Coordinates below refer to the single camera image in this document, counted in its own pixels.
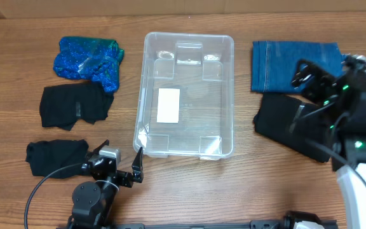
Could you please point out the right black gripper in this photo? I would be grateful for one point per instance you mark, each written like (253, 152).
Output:
(315, 78)

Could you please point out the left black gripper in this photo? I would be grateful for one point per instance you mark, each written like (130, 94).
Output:
(138, 172)

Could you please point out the blue denim jeans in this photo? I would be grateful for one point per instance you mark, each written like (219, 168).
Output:
(274, 63)

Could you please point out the black ribbed garment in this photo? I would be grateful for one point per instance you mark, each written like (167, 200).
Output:
(282, 119)

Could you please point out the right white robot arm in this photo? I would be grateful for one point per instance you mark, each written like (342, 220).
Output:
(342, 104)

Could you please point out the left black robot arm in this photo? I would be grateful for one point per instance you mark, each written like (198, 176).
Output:
(92, 200)

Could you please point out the small black folded garment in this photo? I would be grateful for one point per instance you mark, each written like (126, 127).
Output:
(44, 157)

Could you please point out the black taped folded garment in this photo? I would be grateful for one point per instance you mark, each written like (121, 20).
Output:
(63, 105)

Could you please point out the white label in bin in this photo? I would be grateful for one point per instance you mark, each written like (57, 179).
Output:
(168, 105)

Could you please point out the clear plastic storage bin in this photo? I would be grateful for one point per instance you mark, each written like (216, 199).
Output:
(201, 66)

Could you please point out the blue green sparkly fabric bundle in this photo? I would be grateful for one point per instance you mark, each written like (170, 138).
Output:
(94, 59)

